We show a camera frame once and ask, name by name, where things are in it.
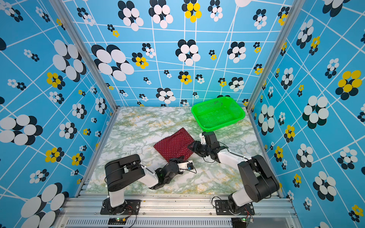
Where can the right green circuit board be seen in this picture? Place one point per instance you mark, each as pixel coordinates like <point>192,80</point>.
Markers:
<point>241,222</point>

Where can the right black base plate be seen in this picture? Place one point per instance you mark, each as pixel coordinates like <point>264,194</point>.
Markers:
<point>228,208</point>

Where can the green circuit board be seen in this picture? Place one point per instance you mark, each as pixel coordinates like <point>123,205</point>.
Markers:
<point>117,221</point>
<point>241,222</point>

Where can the right aluminium corner post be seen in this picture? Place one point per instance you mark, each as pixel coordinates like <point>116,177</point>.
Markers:
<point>285,31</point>

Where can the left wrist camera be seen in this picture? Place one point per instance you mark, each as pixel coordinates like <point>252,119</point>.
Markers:
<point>186,166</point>

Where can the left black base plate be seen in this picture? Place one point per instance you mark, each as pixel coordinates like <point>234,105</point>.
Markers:
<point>129,207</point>

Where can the green plastic basket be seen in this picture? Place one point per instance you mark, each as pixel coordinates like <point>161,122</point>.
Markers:
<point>217,113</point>

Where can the left green circuit board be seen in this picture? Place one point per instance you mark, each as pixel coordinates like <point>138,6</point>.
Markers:
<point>117,221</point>

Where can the left aluminium corner post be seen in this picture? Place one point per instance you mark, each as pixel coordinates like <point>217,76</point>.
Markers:
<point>72,31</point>

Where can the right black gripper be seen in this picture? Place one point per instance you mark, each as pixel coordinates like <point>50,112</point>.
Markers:
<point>196,147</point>

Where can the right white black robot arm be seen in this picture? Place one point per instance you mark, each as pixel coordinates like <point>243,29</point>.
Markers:
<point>258,180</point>

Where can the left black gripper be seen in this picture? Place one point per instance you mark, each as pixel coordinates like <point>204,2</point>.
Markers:
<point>178,160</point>

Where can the red polka dot skirt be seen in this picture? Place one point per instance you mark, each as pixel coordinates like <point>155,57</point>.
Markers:
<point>175,146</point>

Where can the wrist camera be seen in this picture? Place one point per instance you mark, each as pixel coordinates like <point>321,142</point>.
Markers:
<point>186,166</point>
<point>209,138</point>

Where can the aluminium front rail frame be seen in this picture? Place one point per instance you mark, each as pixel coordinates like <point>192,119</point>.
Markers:
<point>175,211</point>

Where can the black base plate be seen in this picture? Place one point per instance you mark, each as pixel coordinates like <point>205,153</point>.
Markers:
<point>228,208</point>
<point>129,207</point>

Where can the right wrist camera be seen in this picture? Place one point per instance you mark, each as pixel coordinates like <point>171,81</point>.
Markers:
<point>209,138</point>

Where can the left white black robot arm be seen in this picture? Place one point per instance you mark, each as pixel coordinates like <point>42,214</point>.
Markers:
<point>123,172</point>

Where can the aluminium corner post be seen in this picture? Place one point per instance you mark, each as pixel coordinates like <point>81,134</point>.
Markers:
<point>285,31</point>
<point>72,31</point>

